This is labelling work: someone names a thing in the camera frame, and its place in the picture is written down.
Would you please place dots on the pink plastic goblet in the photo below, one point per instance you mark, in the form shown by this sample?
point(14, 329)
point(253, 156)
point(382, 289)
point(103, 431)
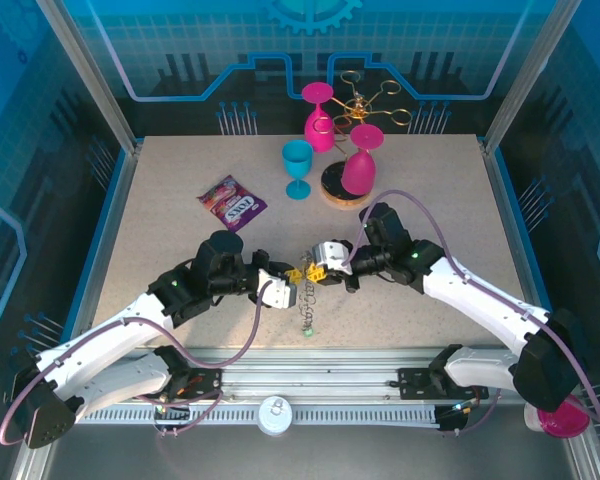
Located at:
point(358, 172)
point(562, 422)
point(317, 132)

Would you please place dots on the aluminium frame post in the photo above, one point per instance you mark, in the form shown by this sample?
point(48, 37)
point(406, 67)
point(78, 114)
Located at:
point(525, 75)
point(90, 75)

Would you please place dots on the white round cap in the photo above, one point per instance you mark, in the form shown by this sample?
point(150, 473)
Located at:
point(275, 415)

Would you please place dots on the white plastic cup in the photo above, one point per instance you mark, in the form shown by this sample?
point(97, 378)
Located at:
point(531, 417)

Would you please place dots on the small green key tag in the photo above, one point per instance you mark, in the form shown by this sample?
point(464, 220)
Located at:
point(307, 332)

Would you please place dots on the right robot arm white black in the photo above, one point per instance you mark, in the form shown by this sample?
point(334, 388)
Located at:
point(480, 300)

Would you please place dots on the purple candy bag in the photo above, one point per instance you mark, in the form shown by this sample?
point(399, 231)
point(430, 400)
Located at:
point(230, 202)

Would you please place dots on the aluminium front rail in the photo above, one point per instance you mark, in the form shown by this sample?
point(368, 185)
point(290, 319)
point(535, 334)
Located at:
point(305, 372)

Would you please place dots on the blue plastic goblet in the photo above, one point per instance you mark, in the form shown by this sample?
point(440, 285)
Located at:
point(297, 157)

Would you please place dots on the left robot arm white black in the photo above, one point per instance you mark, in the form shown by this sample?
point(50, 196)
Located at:
point(105, 330)

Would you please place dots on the aluminium side rail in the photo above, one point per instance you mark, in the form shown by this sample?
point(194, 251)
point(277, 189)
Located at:
point(100, 230)
point(517, 230)

